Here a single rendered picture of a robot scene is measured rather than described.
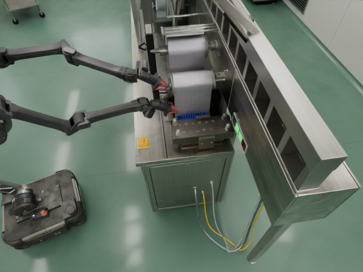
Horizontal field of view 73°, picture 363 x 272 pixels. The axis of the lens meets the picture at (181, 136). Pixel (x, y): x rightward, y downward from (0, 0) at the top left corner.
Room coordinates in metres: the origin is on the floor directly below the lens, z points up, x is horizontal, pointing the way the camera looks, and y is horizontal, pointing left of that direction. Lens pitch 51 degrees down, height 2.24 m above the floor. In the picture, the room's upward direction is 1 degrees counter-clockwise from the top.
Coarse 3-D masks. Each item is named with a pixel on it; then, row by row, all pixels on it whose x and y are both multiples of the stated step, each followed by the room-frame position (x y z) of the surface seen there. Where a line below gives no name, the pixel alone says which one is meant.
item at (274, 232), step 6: (234, 138) 1.36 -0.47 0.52; (270, 228) 0.50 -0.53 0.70; (276, 228) 0.47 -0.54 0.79; (282, 228) 0.46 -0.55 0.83; (264, 234) 0.51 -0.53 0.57; (270, 234) 0.48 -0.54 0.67; (276, 234) 0.46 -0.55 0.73; (282, 234) 0.46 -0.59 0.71; (264, 240) 0.48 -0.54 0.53; (270, 240) 0.46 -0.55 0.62; (276, 240) 0.46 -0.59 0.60; (258, 246) 0.49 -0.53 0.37; (264, 246) 0.46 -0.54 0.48; (270, 246) 0.46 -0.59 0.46; (252, 252) 0.50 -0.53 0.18; (258, 252) 0.46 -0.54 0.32; (264, 252) 0.46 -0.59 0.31; (252, 258) 0.47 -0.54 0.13; (258, 258) 0.46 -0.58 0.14
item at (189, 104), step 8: (184, 96) 1.16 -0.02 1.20; (192, 96) 1.17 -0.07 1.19; (200, 96) 1.18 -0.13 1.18; (208, 96) 1.18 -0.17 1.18; (176, 104) 1.16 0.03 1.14; (184, 104) 1.16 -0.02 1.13; (192, 104) 1.17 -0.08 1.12; (200, 104) 1.18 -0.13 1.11; (208, 104) 1.18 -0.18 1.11; (184, 112) 1.16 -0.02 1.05; (192, 112) 1.17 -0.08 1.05; (200, 112) 1.18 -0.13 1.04; (208, 112) 1.18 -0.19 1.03
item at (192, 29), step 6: (198, 24) 1.56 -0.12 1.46; (204, 24) 1.56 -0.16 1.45; (210, 24) 1.56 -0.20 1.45; (162, 30) 1.49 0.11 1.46; (168, 30) 1.49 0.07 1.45; (174, 30) 1.50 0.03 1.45; (180, 30) 1.50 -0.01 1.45; (186, 30) 1.51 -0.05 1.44; (192, 30) 1.52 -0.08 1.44; (198, 30) 1.48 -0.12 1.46; (204, 30) 1.49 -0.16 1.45; (210, 30) 1.49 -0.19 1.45; (216, 30) 1.49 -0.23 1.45; (162, 36) 1.45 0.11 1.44; (168, 36) 1.45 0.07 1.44
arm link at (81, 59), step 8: (64, 48) 1.29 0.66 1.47; (72, 48) 1.29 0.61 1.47; (72, 56) 1.26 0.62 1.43; (80, 56) 1.27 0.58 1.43; (88, 56) 1.28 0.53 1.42; (72, 64) 1.28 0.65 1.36; (80, 64) 1.25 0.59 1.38; (88, 64) 1.23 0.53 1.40; (96, 64) 1.22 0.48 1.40; (104, 64) 1.22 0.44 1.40; (112, 64) 1.23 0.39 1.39; (104, 72) 1.21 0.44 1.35; (112, 72) 1.19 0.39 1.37; (120, 72) 1.17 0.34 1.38; (128, 80) 1.16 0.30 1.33
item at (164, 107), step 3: (168, 99) 1.20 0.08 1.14; (159, 102) 1.15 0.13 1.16; (162, 102) 1.16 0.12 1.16; (165, 102) 1.19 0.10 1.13; (168, 102) 1.18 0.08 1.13; (159, 105) 1.13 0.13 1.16; (162, 105) 1.13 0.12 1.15; (165, 105) 1.14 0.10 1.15; (168, 105) 1.14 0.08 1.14; (159, 108) 1.12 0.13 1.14; (162, 108) 1.12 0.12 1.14; (165, 108) 1.12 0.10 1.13; (168, 108) 1.11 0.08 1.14; (165, 111) 1.12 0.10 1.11; (168, 111) 1.10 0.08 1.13; (165, 114) 1.10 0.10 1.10
